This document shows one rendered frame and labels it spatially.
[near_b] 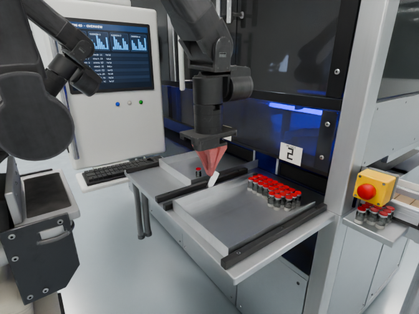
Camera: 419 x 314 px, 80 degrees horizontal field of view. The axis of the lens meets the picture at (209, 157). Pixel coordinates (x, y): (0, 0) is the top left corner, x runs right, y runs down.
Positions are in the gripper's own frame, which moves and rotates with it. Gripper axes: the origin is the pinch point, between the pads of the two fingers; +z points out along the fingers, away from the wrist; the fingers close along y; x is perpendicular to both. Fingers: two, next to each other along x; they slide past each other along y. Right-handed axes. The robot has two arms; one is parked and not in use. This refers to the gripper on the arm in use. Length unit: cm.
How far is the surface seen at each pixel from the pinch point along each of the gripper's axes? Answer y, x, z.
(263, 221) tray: 18.0, -0.5, 20.3
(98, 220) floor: 0, 169, 107
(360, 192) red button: 34.8, -17.0, 9.4
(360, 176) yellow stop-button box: 37.7, -15.2, 6.6
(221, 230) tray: 5.9, 3.2, 20.1
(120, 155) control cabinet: 6, 89, 24
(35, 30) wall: 13, 544, -81
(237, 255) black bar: 1.9, -7.5, 18.3
